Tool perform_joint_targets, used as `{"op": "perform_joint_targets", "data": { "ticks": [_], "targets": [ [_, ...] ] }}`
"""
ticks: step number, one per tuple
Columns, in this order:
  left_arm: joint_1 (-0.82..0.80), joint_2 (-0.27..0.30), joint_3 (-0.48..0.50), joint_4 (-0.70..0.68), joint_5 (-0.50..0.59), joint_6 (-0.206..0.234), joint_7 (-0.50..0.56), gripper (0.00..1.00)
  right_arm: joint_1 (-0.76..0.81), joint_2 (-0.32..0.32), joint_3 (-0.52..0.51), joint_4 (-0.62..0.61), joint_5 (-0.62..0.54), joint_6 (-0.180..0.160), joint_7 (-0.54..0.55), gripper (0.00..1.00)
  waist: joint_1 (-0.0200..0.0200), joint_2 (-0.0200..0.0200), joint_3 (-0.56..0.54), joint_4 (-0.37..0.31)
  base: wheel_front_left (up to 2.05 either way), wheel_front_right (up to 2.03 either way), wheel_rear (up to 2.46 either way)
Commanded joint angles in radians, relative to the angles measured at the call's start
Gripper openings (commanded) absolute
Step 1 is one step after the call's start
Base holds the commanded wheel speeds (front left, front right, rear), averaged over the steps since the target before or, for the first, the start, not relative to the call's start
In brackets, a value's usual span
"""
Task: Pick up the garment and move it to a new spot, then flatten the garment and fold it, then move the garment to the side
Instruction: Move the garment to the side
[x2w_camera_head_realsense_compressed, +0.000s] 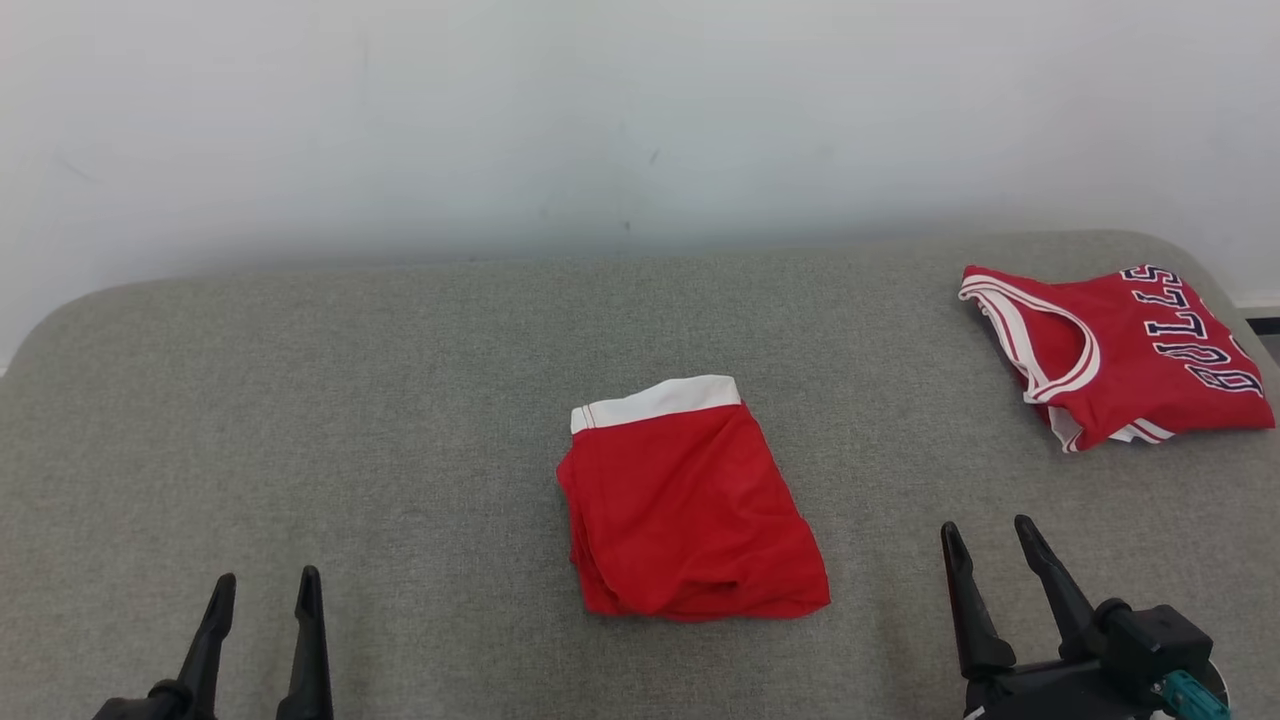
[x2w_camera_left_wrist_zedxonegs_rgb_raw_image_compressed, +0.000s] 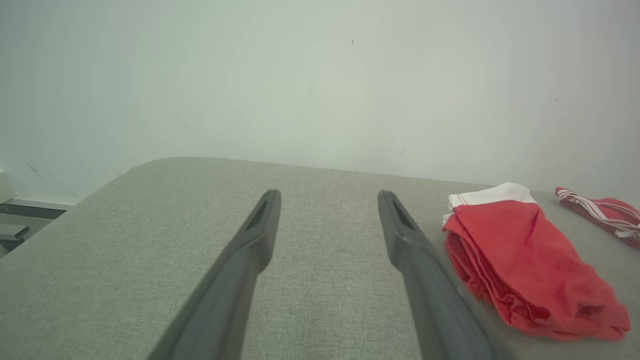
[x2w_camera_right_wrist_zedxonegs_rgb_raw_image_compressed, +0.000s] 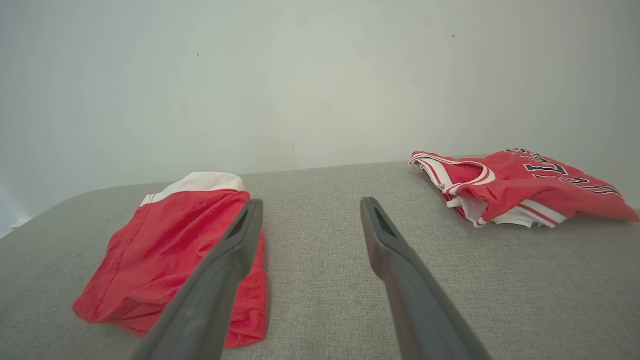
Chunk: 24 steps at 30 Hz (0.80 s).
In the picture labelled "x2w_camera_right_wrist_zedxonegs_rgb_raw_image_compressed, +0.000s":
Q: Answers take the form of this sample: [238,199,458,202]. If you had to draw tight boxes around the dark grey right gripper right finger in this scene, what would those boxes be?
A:
[359,196,494,360]

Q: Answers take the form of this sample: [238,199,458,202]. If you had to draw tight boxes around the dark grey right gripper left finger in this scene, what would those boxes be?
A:
[130,198,265,360]

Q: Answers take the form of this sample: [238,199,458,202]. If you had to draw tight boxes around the red shorts with white stripe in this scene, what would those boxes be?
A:
[72,171,270,350]

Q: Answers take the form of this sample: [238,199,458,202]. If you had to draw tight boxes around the red white-trimmed basketball jersey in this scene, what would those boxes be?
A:
[408,147,640,230]

